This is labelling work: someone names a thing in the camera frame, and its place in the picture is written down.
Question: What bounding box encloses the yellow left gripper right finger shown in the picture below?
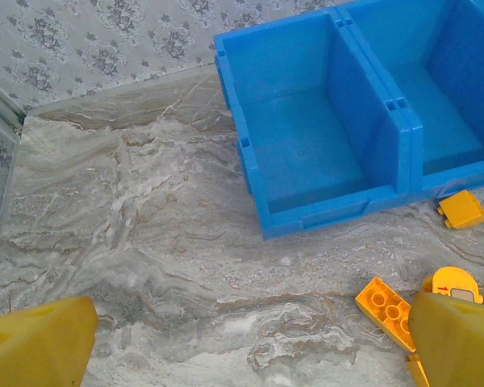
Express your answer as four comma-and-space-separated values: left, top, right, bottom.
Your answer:
409, 292, 484, 387

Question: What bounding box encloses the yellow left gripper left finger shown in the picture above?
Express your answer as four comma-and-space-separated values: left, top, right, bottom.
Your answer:
0, 296, 99, 387

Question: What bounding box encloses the yellow round lego piece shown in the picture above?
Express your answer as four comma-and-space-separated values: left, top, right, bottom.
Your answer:
421, 265, 484, 304

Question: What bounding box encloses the yellow long lego brick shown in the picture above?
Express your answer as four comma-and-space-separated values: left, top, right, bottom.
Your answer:
354, 276, 416, 354

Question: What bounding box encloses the yellow sloped lego brick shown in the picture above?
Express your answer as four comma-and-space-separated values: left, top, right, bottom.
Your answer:
436, 189, 484, 230

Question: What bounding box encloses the blue plastic bin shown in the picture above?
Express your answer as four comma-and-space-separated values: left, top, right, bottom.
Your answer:
212, 6, 424, 242
336, 0, 484, 202

